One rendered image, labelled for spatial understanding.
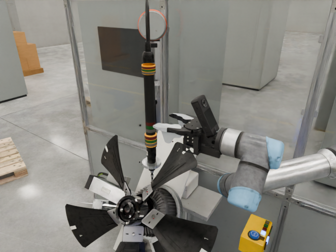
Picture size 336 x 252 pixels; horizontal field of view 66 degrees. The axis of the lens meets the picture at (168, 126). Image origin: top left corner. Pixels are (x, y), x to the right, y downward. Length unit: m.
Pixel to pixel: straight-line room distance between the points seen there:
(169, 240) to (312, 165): 0.57
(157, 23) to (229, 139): 0.94
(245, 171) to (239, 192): 0.05
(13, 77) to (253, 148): 6.34
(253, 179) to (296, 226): 1.14
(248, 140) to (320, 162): 0.29
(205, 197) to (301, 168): 0.97
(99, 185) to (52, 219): 1.63
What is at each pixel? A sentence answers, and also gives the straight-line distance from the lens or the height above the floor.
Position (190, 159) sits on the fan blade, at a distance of 1.06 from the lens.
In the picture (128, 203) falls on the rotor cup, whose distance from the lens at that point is 1.13.
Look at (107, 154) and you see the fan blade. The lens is 1.30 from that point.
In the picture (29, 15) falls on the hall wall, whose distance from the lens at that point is 14.43.
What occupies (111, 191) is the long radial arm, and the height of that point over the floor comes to 1.12.
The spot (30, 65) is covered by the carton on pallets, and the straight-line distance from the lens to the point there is 9.13.
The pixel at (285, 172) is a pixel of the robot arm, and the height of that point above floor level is 1.54.
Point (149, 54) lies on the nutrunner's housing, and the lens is 0.79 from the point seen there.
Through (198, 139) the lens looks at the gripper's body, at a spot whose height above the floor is 1.64.
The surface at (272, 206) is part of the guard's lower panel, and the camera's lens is 1.74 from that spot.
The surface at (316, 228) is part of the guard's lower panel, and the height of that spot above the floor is 0.85.
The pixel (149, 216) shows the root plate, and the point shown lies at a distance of 1.14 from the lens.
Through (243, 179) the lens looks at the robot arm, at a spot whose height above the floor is 1.60.
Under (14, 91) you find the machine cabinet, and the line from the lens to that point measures 6.80.
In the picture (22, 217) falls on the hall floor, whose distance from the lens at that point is 3.18.
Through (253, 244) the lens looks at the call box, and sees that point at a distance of 1.27.
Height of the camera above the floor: 1.99
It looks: 26 degrees down
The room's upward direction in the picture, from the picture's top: straight up
